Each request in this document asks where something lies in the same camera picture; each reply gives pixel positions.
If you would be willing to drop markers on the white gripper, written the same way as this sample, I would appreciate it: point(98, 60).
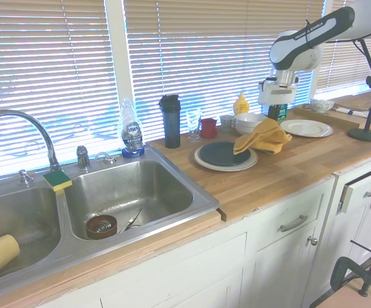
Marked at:
point(275, 96)

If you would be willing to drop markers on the yellow terry towel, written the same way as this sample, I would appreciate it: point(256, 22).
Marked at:
point(262, 134)

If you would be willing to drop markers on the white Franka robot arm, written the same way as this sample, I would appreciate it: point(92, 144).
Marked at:
point(301, 51)

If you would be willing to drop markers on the white rimmed plate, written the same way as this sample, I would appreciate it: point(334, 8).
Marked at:
point(307, 128)

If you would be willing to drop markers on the dark blue plate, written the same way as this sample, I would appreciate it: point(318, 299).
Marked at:
point(217, 154)

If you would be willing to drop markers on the dark plate on white plate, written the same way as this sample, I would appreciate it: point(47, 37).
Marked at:
point(227, 169)

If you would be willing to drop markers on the green cardboard box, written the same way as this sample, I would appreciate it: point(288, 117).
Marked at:
point(278, 112)

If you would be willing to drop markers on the yellow mustard bottle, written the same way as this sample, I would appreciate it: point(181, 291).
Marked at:
point(241, 106)

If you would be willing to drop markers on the white patterned bowl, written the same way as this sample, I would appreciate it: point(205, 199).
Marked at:
point(322, 106)

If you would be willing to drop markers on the wooden tray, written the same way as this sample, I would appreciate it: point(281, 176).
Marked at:
point(339, 121)

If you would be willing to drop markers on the white rolled napkin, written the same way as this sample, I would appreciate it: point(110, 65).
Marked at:
point(342, 111)

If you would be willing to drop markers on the red cup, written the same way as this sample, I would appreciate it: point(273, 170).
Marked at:
point(208, 128)

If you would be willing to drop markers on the white horizontal window blind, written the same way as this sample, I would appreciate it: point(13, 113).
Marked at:
point(204, 48)
point(339, 64)
point(44, 64)

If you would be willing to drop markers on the clear footed drinking glass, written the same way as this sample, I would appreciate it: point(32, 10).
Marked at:
point(193, 123)

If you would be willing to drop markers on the black shaker bottle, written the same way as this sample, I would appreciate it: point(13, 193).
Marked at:
point(172, 128)

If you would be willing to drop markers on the white ajar cabinet drawer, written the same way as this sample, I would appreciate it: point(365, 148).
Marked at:
point(365, 183)

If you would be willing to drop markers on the brushed metal cabinet knob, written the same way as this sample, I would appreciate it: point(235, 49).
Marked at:
point(313, 241)

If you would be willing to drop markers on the clear dish soap bottle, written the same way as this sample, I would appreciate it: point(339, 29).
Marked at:
point(132, 134)

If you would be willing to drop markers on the stainless steel double sink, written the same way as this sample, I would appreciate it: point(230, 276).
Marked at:
point(124, 186)

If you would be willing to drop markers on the dark metal table clamp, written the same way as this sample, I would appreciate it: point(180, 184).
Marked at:
point(339, 272)

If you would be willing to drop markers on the white kitchen base cabinet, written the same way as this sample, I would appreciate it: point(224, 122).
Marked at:
point(204, 272)

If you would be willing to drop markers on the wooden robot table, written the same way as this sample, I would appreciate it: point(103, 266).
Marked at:
point(349, 298)

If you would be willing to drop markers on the brown bowl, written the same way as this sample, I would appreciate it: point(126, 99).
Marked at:
point(92, 231)

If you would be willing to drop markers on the yellow green sponge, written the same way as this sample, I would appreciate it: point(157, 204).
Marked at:
point(57, 180)

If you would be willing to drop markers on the chrome gooseneck faucet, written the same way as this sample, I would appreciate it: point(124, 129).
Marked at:
point(41, 128)

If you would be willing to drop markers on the chrome sink knob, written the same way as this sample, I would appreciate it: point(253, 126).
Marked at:
point(23, 177)

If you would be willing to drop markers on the black round-base camera stand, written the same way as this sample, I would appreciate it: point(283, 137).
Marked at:
point(365, 134)

